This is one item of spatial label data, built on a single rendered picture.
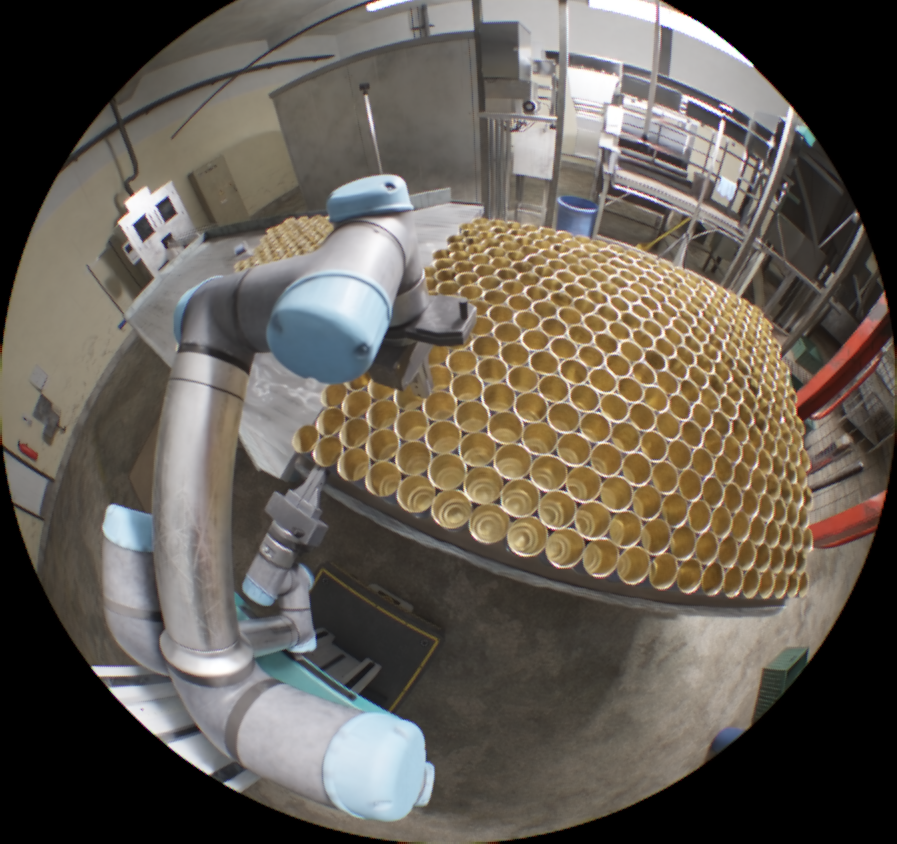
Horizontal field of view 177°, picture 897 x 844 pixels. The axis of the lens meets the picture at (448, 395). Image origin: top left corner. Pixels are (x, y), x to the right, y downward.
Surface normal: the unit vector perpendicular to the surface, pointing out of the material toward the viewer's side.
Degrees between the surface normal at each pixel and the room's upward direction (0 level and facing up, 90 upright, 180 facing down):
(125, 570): 46
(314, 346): 89
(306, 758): 32
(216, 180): 90
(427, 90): 90
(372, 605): 0
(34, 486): 90
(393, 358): 2
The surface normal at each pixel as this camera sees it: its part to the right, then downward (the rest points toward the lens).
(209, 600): 0.92, -0.05
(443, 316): -0.11, -0.53
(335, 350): -0.09, 0.85
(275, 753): -0.04, -0.80
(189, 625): 0.53, -0.20
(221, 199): 0.91, 0.31
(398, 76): -0.40, 0.80
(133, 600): 0.74, -0.47
